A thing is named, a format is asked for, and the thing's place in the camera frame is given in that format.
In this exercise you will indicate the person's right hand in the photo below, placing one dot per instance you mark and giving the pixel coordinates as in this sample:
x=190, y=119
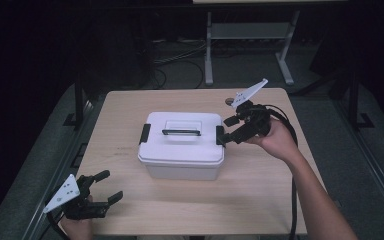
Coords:
x=278, y=140

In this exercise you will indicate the black metal stand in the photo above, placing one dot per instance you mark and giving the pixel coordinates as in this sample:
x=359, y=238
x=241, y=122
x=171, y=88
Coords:
x=355, y=100
x=79, y=100

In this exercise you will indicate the person's left hand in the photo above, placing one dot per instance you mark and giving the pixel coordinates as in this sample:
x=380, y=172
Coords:
x=76, y=230

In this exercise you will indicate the metal floor rail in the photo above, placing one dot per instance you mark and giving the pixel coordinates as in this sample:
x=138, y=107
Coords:
x=53, y=180
x=373, y=166

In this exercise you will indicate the round table grommet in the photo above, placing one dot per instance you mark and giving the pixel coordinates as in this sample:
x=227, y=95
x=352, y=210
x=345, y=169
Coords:
x=229, y=101

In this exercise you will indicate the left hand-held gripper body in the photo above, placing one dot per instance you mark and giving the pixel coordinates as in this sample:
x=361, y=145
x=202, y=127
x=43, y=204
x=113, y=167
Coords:
x=80, y=203

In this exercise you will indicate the white metal stand frame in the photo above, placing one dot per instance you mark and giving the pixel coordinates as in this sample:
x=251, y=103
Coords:
x=246, y=31

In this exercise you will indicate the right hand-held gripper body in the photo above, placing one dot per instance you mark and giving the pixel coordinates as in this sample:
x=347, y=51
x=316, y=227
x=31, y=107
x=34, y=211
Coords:
x=255, y=120

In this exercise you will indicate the white plastic storage box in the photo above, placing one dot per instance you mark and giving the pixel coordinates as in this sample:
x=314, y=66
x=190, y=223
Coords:
x=183, y=173

